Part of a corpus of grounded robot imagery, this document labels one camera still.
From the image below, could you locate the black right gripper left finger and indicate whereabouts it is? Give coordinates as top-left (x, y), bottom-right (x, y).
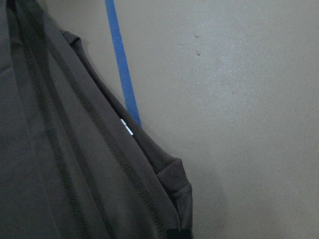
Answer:
top-left (166, 229), bottom-right (180, 239)

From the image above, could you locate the brown paper table cover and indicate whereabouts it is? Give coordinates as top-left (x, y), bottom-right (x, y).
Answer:
top-left (44, 0), bottom-right (319, 239)

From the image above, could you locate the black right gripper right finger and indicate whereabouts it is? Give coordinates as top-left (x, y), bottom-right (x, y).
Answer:
top-left (180, 229), bottom-right (193, 239)

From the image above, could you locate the dark brown t-shirt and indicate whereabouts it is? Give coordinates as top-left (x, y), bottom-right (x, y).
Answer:
top-left (0, 0), bottom-right (192, 239)

